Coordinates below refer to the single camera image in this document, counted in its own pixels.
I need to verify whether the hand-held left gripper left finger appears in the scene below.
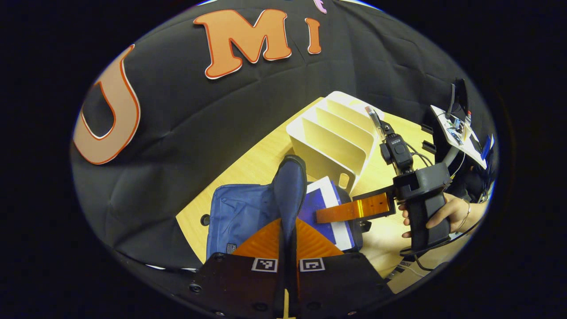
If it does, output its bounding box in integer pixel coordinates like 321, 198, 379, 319
179, 217, 284, 319

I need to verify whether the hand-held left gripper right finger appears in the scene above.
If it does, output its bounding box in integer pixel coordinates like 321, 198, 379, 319
295, 219, 395, 319

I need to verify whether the dark blue cover book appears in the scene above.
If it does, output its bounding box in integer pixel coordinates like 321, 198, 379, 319
298, 176, 356, 252

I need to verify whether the white bookshelf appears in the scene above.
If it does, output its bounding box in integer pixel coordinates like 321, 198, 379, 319
286, 91, 386, 194

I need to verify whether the blue schoolbag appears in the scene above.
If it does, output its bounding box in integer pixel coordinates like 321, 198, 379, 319
205, 155, 372, 262

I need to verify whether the dark clothing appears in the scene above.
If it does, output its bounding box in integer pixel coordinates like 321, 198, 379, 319
456, 166, 493, 204

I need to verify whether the small electronics board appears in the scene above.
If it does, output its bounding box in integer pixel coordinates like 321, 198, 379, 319
445, 111, 472, 144

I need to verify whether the white side table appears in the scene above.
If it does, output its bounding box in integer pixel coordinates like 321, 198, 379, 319
430, 104, 488, 171

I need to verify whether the black monitor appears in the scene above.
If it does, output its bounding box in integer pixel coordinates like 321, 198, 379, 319
448, 78, 470, 119

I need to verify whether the black camera cable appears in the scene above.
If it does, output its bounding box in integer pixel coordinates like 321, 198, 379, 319
405, 142, 437, 167

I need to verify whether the thin metal bracelet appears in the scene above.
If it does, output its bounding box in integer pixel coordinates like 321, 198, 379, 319
456, 198, 472, 232

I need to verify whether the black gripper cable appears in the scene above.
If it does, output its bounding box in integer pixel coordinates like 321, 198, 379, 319
399, 217, 484, 272

